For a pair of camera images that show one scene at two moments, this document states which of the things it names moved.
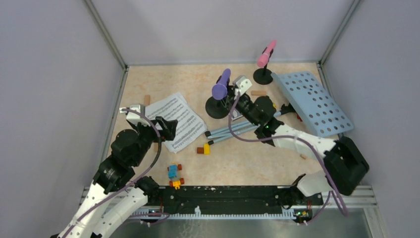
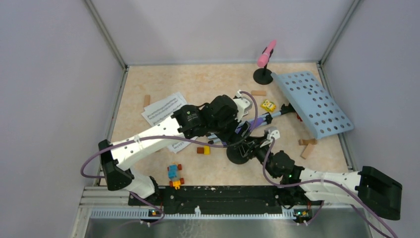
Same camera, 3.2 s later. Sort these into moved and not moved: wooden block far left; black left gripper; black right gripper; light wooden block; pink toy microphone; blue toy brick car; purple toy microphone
Moved: black left gripper; purple toy microphone; black right gripper
Not moved: pink toy microphone; light wooden block; blue toy brick car; wooden block far left
